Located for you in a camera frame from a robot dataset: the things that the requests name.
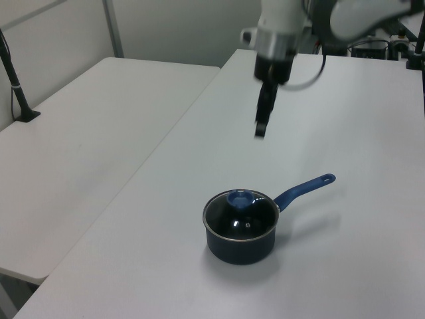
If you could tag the grey partition frame post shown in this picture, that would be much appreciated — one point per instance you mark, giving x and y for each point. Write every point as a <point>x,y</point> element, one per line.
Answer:
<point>113,28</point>

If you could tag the black camera stand pole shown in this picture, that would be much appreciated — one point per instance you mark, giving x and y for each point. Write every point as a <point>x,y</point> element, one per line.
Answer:
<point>15,86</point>
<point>417,50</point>

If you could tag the black electronics box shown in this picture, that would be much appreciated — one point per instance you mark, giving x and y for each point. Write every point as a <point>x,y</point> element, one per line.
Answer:
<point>368,50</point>

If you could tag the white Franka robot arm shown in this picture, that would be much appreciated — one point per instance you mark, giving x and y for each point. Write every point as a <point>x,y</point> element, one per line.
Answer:
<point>282,20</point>

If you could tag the dark blue saucepan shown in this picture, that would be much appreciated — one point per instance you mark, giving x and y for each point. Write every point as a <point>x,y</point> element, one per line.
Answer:
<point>239,247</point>

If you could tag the glass lid with blue knob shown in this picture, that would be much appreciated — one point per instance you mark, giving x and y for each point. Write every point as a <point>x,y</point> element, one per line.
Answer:
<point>239,216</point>

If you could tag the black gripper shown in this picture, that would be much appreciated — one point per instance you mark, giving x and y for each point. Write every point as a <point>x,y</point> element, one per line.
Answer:
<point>273,68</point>

